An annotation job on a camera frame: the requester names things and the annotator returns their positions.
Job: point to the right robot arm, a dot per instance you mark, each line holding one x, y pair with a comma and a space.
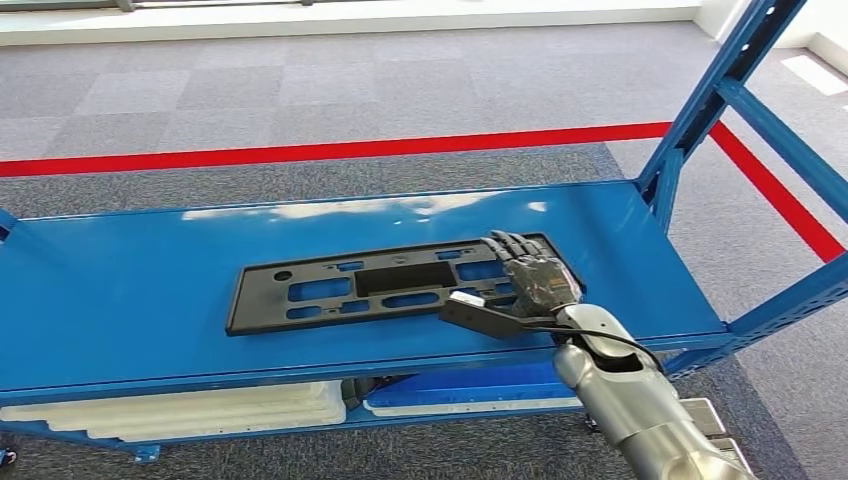
629, 411

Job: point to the blue metal shelf rack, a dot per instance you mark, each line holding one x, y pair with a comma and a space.
132, 298

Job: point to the white plastic crate stack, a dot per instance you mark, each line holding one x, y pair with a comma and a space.
199, 404

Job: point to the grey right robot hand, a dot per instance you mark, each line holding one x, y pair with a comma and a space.
540, 285

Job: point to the black plastic panel part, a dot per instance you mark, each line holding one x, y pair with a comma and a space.
424, 278

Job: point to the blue plastic crate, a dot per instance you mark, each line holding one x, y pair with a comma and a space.
464, 384

